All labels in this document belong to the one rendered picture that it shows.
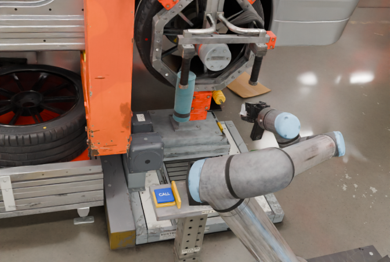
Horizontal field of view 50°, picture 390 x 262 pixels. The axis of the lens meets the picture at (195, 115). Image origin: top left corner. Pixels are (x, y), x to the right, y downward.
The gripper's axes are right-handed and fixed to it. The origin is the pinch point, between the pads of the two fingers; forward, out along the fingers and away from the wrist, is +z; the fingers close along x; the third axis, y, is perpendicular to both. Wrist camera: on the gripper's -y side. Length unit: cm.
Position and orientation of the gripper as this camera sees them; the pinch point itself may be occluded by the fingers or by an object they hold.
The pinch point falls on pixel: (242, 114)
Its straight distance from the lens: 186.0
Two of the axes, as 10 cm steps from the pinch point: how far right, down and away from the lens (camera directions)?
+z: -3.6, -1.8, 9.1
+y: -0.2, -9.8, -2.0
